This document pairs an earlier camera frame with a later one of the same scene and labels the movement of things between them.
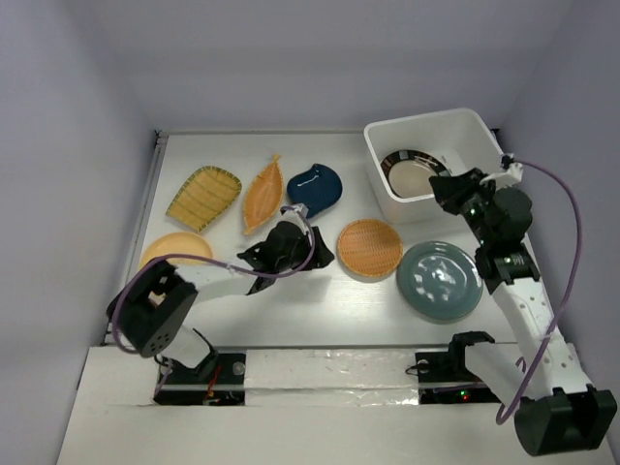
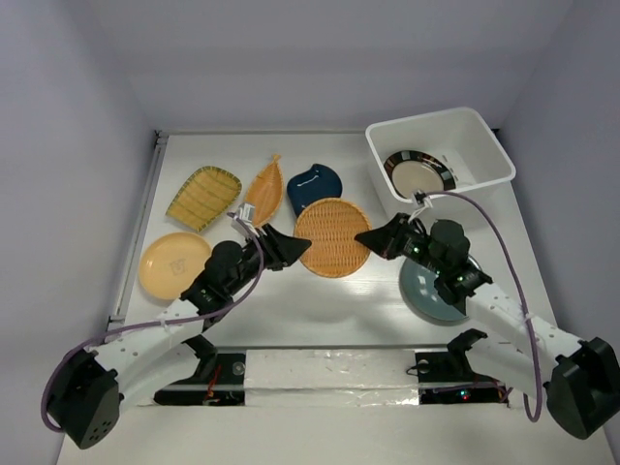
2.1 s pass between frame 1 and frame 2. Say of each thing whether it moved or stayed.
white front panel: stayed
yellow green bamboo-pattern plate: stayed
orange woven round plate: moved
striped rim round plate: stayed
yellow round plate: stayed
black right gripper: moved
